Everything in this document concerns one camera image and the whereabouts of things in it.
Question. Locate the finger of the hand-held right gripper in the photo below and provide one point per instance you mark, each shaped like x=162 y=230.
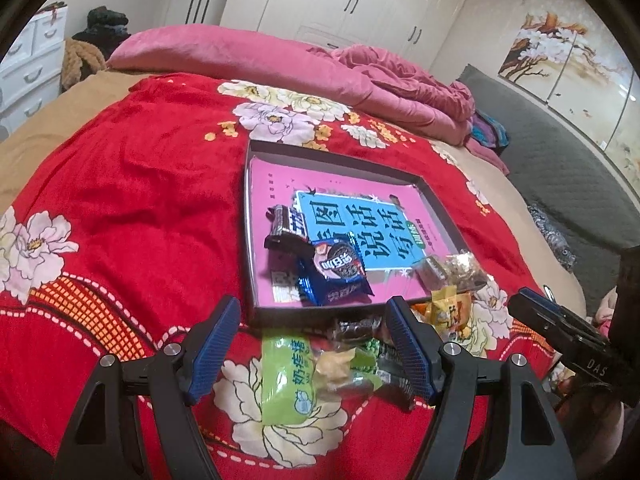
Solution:
x=535 y=320
x=555 y=306

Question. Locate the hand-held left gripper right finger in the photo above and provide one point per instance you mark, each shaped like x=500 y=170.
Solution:
x=410 y=355

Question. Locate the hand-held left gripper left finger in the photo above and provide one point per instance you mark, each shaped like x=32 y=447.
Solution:
x=215 y=350

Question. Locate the dark green snack packet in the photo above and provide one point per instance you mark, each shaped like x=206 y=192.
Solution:
x=382 y=362

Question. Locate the tall yellow snack packet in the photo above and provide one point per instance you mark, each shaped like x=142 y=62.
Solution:
x=442 y=312

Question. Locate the small clear brown candy packet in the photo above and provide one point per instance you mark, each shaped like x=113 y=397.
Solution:
x=357 y=331

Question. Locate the orange bread packet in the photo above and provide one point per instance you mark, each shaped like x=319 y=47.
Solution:
x=466 y=310

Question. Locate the pale pastry packet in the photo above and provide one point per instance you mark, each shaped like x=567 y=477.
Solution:
x=337 y=367

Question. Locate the small clear cake packet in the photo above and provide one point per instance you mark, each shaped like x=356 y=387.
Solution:
x=429 y=269

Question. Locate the clear meat floss cake packet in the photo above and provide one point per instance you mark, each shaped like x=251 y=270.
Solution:
x=460 y=270

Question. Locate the shallow grey cardboard box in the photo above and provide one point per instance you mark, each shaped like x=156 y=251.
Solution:
x=250 y=260

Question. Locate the blue cookie packet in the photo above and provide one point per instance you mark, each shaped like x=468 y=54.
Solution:
x=335 y=272

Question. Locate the dark chocolate bar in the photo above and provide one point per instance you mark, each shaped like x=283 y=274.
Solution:
x=285 y=227

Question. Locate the grey patterned cloth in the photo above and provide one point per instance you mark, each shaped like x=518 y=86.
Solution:
x=550 y=235

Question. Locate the grey quilted headboard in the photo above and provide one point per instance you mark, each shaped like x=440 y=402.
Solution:
x=540 y=125

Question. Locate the pink and blue book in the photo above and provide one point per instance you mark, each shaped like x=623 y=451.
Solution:
x=320 y=195

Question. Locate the red floral blanket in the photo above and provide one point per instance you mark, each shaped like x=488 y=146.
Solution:
x=125 y=185

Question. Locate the purple and teal cloth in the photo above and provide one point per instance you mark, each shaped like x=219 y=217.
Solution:
x=487 y=130

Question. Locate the crumpled pink quilt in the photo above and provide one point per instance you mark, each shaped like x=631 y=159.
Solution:
x=420 y=90

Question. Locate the long pink pillow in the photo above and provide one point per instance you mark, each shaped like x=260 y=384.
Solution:
x=225 y=55

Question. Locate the brown plush blanket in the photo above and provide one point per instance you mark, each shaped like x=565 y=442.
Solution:
x=80 y=57

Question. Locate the white drawer chest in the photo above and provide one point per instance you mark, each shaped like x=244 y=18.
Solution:
x=30 y=60

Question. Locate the white wardrobe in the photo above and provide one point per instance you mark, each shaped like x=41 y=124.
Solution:
x=350 y=0

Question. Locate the floral wall painting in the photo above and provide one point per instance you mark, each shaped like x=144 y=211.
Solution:
x=575 y=65

